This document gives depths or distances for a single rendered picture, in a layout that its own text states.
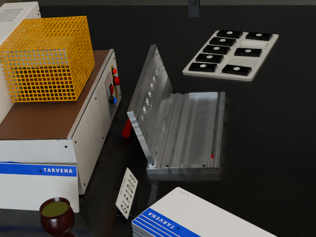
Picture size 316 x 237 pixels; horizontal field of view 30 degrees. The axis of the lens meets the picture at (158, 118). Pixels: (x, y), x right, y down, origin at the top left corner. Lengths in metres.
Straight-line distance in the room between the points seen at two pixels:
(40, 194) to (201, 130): 0.54
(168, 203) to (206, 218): 0.11
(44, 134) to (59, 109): 0.13
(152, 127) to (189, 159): 0.14
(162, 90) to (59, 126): 0.45
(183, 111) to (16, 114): 0.55
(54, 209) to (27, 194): 0.20
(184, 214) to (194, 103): 0.68
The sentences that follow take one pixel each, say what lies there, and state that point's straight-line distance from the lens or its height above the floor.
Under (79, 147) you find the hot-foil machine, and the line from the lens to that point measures 1.62.
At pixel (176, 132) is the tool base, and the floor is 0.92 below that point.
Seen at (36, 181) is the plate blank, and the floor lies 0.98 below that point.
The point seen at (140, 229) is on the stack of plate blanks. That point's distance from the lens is 1.37.
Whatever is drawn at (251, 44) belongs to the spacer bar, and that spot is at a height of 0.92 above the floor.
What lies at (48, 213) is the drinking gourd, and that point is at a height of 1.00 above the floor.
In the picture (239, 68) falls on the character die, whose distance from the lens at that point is 2.18.
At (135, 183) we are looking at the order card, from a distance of 1.64.
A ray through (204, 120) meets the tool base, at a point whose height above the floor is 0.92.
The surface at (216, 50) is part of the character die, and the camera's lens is 2.34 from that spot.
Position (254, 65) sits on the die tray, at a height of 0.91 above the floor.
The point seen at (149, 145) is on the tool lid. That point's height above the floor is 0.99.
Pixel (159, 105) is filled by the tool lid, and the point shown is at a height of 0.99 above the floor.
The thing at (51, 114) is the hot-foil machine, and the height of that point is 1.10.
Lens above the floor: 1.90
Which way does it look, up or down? 31 degrees down
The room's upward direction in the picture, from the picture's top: 7 degrees counter-clockwise
